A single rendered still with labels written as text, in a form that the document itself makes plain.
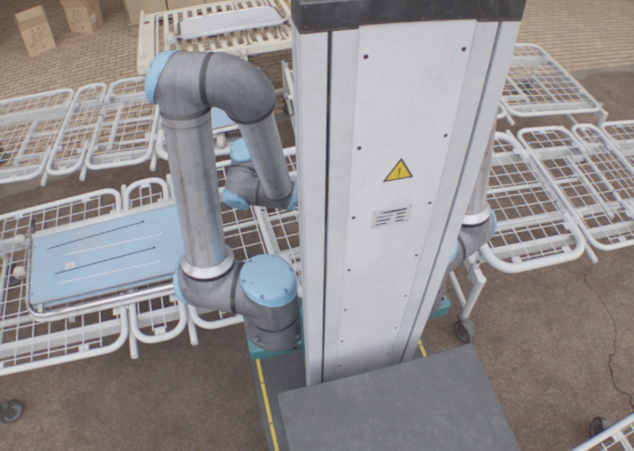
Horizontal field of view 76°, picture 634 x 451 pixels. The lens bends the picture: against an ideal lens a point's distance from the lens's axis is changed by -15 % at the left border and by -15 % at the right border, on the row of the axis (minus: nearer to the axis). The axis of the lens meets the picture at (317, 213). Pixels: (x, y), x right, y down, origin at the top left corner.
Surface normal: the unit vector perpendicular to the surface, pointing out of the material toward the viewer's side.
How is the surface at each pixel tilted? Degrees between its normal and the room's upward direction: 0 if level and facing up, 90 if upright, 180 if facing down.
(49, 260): 5
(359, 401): 0
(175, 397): 0
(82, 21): 90
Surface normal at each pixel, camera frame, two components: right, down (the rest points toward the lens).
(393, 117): 0.25, 0.72
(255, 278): 0.08, -0.66
